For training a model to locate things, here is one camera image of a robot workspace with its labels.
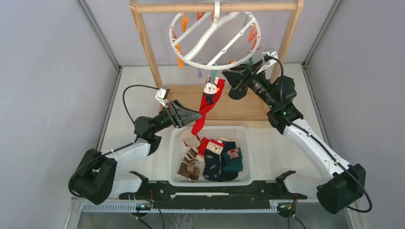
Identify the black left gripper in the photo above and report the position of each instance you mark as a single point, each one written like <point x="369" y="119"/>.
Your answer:
<point x="178" y="115"/>

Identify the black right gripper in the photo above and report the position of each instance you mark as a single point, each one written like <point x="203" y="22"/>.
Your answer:
<point x="240" y="73"/>

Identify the black grey sock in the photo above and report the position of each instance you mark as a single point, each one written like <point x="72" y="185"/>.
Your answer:
<point x="237" y="93"/>

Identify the beige reindeer sock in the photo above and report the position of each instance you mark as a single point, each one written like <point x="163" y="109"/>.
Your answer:
<point x="188" y="138"/>

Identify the red sock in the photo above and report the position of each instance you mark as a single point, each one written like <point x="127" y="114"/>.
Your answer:
<point x="212" y="92"/>
<point x="202" y="147"/>

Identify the white round clip hanger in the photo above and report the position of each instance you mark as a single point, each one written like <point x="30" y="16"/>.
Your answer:
<point x="215" y="40"/>

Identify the navy sock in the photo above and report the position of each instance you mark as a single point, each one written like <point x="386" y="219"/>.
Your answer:
<point x="228" y="144"/>

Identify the brown striped sock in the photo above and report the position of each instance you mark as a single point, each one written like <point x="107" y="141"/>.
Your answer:
<point x="189" y="165"/>

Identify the dark printed sock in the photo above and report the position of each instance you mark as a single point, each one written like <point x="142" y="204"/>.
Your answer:
<point x="212" y="159"/>

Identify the white perforated plastic basket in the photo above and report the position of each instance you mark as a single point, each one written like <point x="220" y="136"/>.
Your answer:
<point x="177" y="151"/>

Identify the dark green sock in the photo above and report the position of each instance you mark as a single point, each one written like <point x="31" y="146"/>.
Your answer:
<point x="233" y="161"/>

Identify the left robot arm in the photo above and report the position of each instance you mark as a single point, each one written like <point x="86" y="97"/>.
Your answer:
<point x="95" y="179"/>

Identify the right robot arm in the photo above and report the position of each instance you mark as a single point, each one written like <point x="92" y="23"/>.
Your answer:
<point x="340" y="183"/>

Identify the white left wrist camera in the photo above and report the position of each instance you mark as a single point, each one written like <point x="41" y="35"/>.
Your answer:
<point x="161" y="96"/>

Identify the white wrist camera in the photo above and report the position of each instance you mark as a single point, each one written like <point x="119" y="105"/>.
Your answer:
<point x="161" y="96"/>
<point x="270" y="57"/>

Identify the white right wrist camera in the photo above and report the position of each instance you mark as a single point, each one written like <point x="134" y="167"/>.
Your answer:
<point x="270" y="57"/>

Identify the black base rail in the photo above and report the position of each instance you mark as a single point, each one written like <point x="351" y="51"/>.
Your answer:
<point x="257" y="195"/>

